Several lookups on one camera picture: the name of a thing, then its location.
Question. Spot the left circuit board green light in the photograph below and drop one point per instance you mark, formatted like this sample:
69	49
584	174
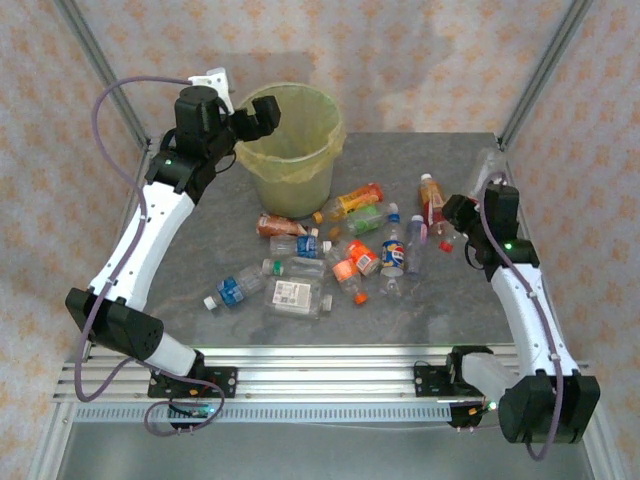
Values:
195	411

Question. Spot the yellow translucent bin liner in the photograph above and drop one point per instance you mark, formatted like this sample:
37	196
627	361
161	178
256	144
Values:
310	130

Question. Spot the pepsi bottle blue cap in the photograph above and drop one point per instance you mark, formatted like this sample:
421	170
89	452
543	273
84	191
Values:
393	255

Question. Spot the aluminium frame post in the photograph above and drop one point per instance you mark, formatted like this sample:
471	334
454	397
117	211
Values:
94	50
556	50

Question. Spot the crushed orange brown bottle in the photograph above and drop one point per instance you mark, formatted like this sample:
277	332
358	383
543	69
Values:
275	225

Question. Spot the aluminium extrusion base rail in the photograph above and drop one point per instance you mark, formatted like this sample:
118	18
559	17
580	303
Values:
325	375

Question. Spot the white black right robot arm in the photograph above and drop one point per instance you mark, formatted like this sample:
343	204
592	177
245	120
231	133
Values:
525	310

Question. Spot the right circuit board green light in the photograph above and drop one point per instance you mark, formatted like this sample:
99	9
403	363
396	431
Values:
487	406

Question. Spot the circuit board green light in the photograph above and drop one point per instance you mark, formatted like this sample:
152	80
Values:
487	406
195	411

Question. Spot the orange label bottle brown cap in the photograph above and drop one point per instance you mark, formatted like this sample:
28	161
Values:
365	257

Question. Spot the grey metal lower shelf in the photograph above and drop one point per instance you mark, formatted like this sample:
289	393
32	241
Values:
325	455

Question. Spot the clear bottle green white label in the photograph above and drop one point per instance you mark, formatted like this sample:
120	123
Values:
295	267

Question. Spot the blue label bottle white cap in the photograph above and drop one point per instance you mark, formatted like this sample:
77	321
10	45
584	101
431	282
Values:
230	291

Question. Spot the red tea bottle white cap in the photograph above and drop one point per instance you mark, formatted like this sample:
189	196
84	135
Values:
431	197

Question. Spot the large clear bottle barcode label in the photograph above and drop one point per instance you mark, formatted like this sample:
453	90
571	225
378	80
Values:
295	295

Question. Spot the clear bottle red cap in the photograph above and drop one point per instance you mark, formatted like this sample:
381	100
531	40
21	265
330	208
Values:
450	235

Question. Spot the green plastic bin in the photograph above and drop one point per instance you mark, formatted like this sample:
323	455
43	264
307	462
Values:
295	200

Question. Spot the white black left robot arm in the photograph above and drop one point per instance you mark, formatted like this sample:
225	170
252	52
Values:
150	235

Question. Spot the orange juice bottle yellow cap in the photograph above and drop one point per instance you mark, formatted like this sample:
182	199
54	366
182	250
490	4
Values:
357	196

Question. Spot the small clear bottle blue label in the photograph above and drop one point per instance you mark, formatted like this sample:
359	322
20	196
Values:
306	246

